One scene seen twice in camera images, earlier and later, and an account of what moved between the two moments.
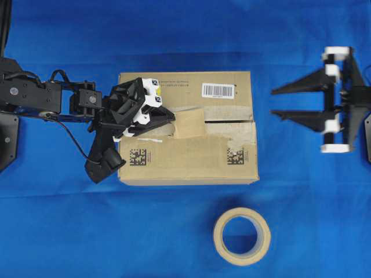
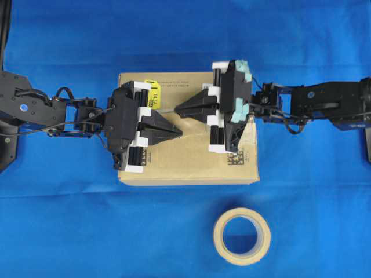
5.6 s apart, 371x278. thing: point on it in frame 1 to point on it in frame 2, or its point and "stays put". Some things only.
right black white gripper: x=345 y=95 to x=232 y=86
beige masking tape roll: x=262 y=241 stays put
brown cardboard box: x=213 y=139 stays put
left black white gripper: x=124 y=110 to x=127 y=136
